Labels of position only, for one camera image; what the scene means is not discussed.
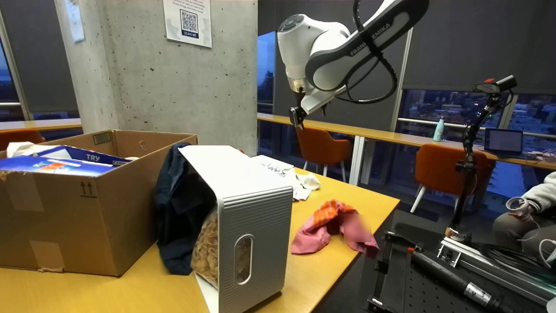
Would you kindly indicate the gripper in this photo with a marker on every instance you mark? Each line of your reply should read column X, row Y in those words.
column 298, row 116

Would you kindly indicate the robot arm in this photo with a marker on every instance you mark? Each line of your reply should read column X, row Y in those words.
column 330, row 65

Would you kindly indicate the white ribbed basket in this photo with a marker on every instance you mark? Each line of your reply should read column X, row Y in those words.
column 256, row 204

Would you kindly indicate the pink and orange shirt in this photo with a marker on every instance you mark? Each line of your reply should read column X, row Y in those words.
column 317, row 230

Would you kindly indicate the black shirt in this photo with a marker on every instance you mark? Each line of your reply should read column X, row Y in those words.
column 178, row 217

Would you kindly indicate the orange chair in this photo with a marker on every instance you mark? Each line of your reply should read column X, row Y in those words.
column 438, row 169
column 323, row 148
column 19, row 137

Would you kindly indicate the window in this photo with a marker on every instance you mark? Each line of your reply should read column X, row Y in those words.
column 266, row 74
column 6, row 87
column 434, row 108

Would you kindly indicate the white printed cloth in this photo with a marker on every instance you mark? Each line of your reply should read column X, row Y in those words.
column 299, row 184

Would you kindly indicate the long wooden counter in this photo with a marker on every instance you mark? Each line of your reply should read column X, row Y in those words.
column 391, row 137

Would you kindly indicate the teal bottle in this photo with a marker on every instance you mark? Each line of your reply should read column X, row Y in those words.
column 438, row 130

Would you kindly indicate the white poster with code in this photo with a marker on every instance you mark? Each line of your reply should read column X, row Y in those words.
column 187, row 21

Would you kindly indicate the beige knitted cloth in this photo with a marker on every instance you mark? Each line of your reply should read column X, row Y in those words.
column 206, row 254

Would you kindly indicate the laptop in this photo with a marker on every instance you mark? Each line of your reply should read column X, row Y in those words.
column 504, row 141

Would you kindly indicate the blue printed carton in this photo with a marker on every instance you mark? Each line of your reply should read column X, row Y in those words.
column 52, row 166
column 87, row 155

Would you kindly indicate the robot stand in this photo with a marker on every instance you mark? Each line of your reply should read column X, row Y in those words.
column 425, row 291

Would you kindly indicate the black bar clamp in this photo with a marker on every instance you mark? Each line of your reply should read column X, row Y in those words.
column 451, row 278

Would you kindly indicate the cardboard box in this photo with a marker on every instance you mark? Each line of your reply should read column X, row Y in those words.
column 87, row 217

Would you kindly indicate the hand controller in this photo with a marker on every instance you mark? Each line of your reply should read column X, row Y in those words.
column 517, row 204

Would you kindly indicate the white paper sheet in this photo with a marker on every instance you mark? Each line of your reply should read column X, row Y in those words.
column 74, row 19

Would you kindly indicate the person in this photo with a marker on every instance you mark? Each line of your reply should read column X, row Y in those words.
column 521, row 230

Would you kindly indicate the white crumpled paper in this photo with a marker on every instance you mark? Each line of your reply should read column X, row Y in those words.
column 21, row 148

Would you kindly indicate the camera on mount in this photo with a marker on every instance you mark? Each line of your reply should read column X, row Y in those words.
column 469, row 139

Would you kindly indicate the aluminium rail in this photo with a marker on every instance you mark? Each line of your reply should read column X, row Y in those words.
column 491, row 269

